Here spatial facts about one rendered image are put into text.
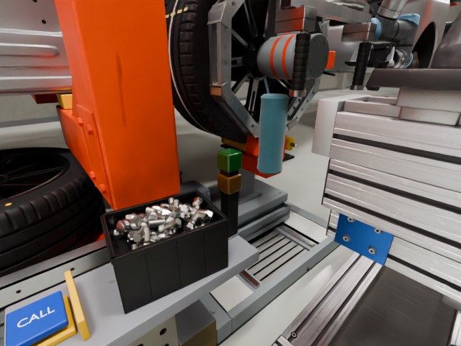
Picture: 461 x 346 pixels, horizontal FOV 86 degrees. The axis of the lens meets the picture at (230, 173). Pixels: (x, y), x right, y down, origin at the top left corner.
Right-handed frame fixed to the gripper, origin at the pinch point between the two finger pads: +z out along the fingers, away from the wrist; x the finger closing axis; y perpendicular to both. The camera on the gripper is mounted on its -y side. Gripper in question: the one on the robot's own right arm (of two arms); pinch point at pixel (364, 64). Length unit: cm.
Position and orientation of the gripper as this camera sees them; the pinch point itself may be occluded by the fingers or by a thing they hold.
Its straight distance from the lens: 102.9
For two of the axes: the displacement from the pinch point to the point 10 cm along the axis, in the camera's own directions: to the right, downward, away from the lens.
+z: -7.7, 2.5, -5.9
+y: 0.1, -9.2, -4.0
